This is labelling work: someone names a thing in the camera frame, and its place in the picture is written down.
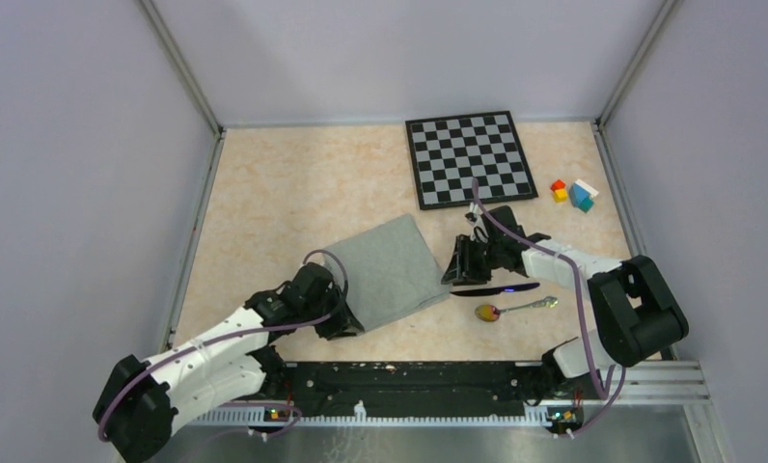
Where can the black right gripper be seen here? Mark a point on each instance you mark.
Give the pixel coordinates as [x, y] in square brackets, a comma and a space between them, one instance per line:
[462, 270]

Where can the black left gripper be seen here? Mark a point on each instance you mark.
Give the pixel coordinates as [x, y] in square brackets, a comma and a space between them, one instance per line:
[342, 324]

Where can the grey cloth napkin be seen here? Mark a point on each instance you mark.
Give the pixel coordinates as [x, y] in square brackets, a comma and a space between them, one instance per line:
[392, 273]

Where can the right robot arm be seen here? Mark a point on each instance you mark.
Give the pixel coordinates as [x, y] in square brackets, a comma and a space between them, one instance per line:
[635, 312]

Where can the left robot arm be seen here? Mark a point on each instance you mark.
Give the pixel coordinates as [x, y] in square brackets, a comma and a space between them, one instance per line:
[146, 402]

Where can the dark purple knife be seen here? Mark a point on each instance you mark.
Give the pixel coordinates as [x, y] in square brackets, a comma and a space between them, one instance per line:
[496, 290]

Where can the iridescent metal spoon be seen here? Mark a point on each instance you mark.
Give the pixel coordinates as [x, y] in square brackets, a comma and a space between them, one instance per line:
[491, 313]

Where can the yellow wooden block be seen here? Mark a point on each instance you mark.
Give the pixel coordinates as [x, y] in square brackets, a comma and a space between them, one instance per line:
[560, 195]

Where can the black and grey chessboard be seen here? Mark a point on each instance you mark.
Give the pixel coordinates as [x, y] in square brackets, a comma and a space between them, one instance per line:
[448, 153]

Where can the red wooden block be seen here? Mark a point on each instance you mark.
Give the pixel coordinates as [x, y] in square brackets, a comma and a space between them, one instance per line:
[558, 184]

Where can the blue wooden block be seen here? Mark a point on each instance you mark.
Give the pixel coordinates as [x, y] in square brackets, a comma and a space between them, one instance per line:
[578, 195]

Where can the teal wooden block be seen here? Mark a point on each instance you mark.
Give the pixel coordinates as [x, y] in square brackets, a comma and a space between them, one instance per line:
[586, 204]

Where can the white wooden block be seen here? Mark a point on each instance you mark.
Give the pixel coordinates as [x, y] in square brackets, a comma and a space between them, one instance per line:
[590, 190]

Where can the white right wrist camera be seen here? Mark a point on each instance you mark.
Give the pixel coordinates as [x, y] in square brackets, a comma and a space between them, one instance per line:
[472, 216]

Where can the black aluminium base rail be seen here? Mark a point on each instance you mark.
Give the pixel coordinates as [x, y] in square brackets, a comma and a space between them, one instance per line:
[455, 393]

